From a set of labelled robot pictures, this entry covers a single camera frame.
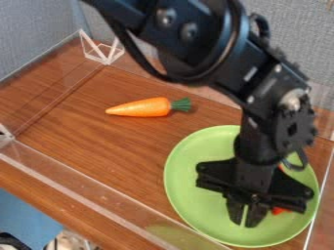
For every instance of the clear acrylic corner bracket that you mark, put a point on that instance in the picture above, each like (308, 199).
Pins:
(100, 52)

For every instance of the orange toy carrot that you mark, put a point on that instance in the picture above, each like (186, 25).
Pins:
(153, 107)

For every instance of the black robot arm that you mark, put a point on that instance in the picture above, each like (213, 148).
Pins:
(209, 42)

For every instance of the red plastic block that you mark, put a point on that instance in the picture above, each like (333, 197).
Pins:
(279, 210)

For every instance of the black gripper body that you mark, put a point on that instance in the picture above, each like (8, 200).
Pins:
(255, 182)

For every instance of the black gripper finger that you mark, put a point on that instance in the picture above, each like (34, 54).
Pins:
(235, 208)
(255, 214)

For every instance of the clear acrylic enclosure wall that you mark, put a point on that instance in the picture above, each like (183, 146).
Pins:
(90, 168)

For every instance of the green plate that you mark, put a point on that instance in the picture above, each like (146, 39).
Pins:
(202, 207)

